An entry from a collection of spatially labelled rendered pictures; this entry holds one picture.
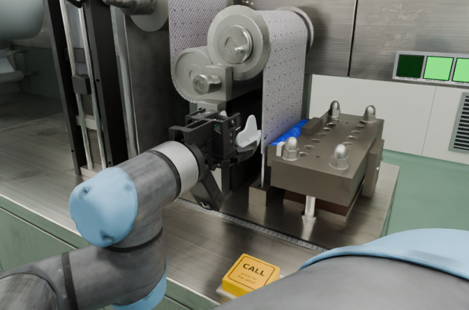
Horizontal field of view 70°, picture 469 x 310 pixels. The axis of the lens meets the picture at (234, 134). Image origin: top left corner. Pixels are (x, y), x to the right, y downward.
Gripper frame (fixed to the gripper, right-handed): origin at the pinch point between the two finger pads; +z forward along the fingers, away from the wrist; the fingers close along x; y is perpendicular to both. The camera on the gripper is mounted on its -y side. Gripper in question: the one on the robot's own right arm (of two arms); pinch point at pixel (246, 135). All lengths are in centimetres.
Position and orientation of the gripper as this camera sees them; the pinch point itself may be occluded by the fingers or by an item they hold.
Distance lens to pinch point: 64.6
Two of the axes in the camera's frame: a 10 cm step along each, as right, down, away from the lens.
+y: -0.2, -9.4, -3.4
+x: -8.6, -1.6, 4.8
